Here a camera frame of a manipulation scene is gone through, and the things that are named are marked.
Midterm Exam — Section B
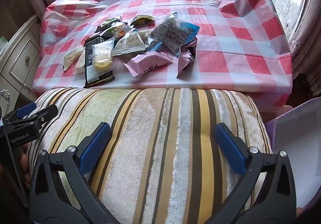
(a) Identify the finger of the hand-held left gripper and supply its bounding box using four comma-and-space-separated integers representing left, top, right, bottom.
27, 104, 59, 124
2, 102, 37, 124

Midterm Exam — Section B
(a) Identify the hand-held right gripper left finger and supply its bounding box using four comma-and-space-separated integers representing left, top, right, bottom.
29, 122, 118, 224

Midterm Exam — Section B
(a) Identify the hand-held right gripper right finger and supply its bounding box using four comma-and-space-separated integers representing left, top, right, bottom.
206, 122, 298, 224

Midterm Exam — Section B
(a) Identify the clear round cookie packet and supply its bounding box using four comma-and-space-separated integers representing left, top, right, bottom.
63, 47, 85, 71

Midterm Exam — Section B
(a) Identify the clear crumbly cake packet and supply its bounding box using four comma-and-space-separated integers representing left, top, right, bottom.
73, 51, 87, 74

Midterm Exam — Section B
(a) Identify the purple cardboard box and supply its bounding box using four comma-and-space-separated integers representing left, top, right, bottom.
265, 97, 321, 211

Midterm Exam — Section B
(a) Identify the long black cake packet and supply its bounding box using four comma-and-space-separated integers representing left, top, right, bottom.
83, 35, 116, 88

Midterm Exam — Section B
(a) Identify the person's left hand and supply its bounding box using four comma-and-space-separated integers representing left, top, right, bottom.
21, 150, 31, 189

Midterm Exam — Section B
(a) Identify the cream drawer cabinet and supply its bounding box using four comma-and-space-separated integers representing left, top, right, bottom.
0, 17, 42, 104

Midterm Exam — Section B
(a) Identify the striped plush blanket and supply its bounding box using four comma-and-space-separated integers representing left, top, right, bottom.
27, 87, 272, 224

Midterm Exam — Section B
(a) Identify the crumpled pink packet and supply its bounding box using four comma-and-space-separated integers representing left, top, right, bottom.
176, 37, 198, 79

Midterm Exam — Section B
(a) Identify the smooth pink packet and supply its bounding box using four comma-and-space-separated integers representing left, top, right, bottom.
124, 52, 174, 78

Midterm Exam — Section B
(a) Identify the white grey packet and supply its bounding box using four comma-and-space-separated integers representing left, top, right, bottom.
112, 31, 148, 57

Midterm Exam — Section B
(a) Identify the green white lemon-print packet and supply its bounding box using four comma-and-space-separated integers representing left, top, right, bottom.
95, 15, 123, 33

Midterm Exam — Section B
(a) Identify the egg-print orange-edged packet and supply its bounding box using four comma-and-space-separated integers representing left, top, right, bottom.
102, 22, 134, 38

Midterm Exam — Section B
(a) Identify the red white checked tablecloth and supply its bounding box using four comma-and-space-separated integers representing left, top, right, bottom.
33, 0, 294, 109

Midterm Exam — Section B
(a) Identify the small blue packet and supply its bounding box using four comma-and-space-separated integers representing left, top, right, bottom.
145, 38, 164, 52

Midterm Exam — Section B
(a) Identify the mauve embroidered curtain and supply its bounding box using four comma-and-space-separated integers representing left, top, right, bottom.
286, 0, 321, 99

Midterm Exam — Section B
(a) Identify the large blue clear packet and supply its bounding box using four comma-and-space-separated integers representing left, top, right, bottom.
150, 13, 200, 57

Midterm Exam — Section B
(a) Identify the dark green packet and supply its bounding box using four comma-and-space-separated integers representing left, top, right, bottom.
130, 14, 156, 26

